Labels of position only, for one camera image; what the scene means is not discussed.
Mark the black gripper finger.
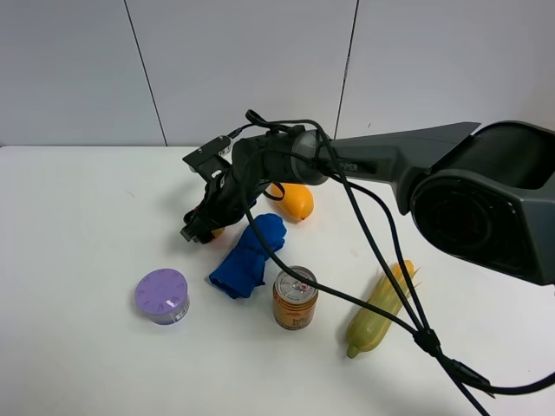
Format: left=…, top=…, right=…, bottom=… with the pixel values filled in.
left=180, top=210, right=213, bottom=244

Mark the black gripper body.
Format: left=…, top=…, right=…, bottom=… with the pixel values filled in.
left=197, top=136, right=278, bottom=228

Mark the red yellow apple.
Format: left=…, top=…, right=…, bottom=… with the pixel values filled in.
left=212, top=227, right=225, bottom=238

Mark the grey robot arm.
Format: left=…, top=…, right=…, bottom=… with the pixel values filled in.
left=181, top=121, right=554, bottom=286

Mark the yellow orange mango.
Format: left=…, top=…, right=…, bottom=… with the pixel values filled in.
left=265, top=183, right=314, bottom=222

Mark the blue folded cloth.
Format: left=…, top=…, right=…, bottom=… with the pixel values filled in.
left=209, top=213, right=287, bottom=299

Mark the purple round container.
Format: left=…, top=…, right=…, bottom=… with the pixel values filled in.
left=134, top=269, right=190, bottom=325

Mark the orange drink can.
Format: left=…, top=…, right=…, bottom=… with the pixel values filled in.
left=272, top=271, right=318, bottom=330

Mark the corn cob with husk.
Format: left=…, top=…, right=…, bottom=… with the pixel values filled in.
left=345, top=259, right=422, bottom=360

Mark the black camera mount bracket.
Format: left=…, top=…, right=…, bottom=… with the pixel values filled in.
left=182, top=135, right=232, bottom=183

